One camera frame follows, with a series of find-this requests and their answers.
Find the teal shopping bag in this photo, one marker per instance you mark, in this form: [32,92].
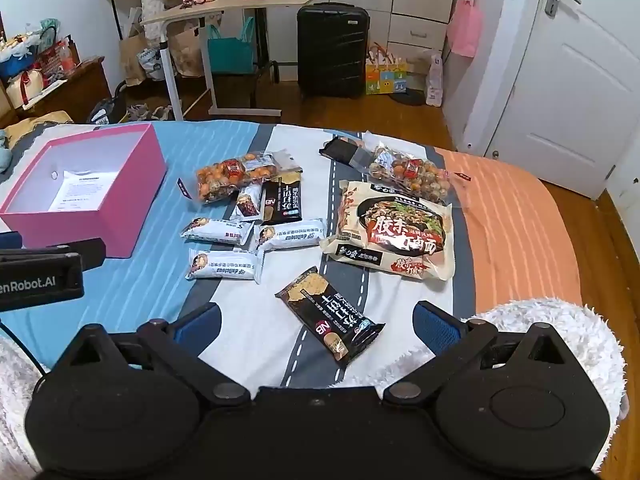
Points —
[230,52]

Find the white printed paper sheet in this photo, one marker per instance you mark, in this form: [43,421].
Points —
[82,191]

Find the black suitcase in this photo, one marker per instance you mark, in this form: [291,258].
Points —
[332,50]

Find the white checkered bag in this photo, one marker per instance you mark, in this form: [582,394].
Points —
[150,62]

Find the yellow cloth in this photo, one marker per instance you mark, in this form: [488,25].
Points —
[40,127]

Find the small dark red snack bar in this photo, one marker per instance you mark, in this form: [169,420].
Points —
[247,205]

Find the white fluffy fabric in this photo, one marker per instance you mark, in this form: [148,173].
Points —
[575,330]

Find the red basket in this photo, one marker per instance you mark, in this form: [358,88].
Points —
[55,62]

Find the wooden rolling side table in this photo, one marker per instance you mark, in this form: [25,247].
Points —
[225,7]

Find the pink and white pack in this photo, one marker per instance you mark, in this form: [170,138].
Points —
[434,80]

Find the brown wooden cabinet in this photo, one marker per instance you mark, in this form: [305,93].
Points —
[80,90]

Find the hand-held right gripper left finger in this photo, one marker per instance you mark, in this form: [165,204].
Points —
[199,327]

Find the white cloth bag red ribbon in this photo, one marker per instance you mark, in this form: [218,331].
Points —
[22,90]

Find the brown paper bag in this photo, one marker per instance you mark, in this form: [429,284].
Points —
[185,52]
[131,55]

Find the white snack packet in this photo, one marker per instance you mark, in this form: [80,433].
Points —
[225,266]
[215,231]
[290,234]

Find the pink hanging bag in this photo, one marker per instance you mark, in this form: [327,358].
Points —
[465,27]

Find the pink cardboard box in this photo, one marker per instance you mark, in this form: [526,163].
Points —
[137,200]

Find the white door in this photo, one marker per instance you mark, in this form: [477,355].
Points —
[565,110]

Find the clear bag of mixed nuts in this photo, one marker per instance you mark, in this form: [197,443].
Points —
[415,172]
[220,180]

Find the grey shoe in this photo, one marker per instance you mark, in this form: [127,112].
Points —
[162,112]
[137,112]

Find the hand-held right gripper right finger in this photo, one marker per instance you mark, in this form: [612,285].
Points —
[434,329]

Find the black bag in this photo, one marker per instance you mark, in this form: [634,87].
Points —
[105,110]

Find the black cracker packet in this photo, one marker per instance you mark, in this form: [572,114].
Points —
[325,315]
[282,200]

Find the large cream noodle bag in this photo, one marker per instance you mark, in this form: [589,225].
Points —
[390,230]

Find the colourful gift bag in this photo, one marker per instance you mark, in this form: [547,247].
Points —
[386,75]

